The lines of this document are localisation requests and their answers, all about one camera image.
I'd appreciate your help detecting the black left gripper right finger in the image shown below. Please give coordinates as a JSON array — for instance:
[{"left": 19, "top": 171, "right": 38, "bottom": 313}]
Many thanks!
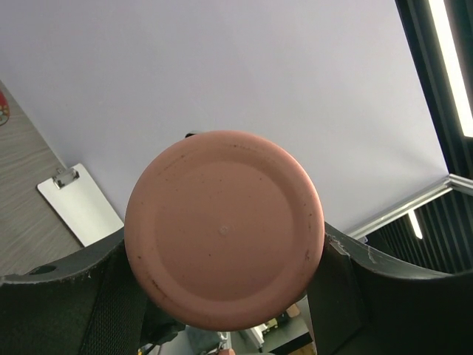
[{"left": 307, "top": 225, "right": 472, "bottom": 354}]

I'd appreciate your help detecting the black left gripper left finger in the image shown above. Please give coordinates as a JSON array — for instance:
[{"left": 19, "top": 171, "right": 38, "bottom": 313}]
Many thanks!
[{"left": 0, "top": 236, "right": 149, "bottom": 355}]

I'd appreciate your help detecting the pink plastic cup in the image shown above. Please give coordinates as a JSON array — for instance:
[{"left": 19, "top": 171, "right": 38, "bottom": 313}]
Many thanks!
[{"left": 124, "top": 131, "right": 324, "bottom": 331}]

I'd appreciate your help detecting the red floral plate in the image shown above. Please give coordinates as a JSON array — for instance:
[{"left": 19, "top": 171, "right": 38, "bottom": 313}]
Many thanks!
[{"left": 0, "top": 91, "right": 10, "bottom": 126}]

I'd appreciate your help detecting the white clipboard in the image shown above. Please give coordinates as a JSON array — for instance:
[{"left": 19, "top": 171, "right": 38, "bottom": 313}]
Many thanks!
[{"left": 37, "top": 163, "right": 123, "bottom": 247}]

